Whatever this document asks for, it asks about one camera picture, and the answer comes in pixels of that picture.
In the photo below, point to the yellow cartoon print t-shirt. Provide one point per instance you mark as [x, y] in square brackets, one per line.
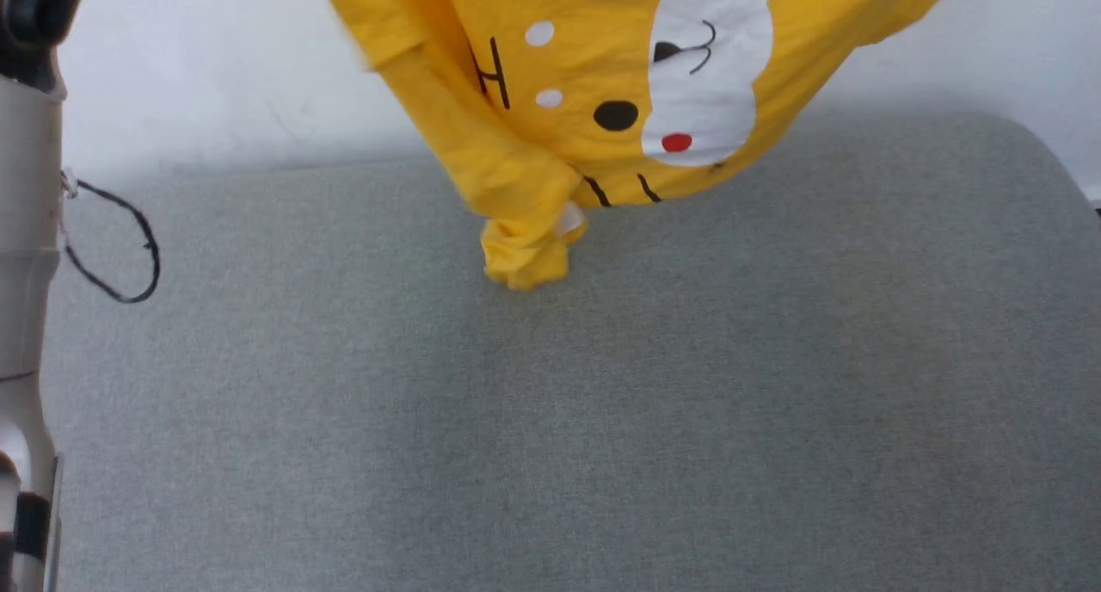
[516, 170]

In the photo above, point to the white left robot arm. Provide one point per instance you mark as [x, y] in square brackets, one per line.
[26, 231]

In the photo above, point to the grey fabric sofa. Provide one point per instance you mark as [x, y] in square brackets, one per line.
[602, 420]

